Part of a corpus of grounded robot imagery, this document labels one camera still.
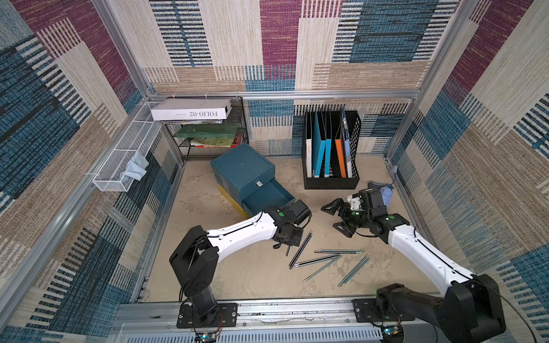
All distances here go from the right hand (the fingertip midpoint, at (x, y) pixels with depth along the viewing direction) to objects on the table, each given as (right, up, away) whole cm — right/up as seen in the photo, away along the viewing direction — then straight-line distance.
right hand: (326, 213), depth 82 cm
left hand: (-12, -10, +1) cm, 15 cm away
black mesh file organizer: (+3, +28, +4) cm, 28 cm away
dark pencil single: (-14, -14, -1) cm, 20 cm away
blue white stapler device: (+30, +8, +15) cm, 35 cm away
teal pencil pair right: (+13, -21, +2) cm, 25 cm away
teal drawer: (-27, +6, +8) cm, 28 cm away
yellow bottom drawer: (-33, +1, +8) cm, 34 cm away
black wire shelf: (-51, +31, +20) cm, 63 cm away
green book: (-51, +34, +15) cm, 64 cm away
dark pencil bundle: (-9, -15, +6) cm, 18 cm away
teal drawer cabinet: (-30, +13, +1) cm, 32 cm away
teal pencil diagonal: (+1, -21, +3) cm, 21 cm away
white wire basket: (-70, +29, 0) cm, 75 cm away
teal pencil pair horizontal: (+6, -16, +5) cm, 18 cm away
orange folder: (+9, +23, +10) cm, 27 cm away
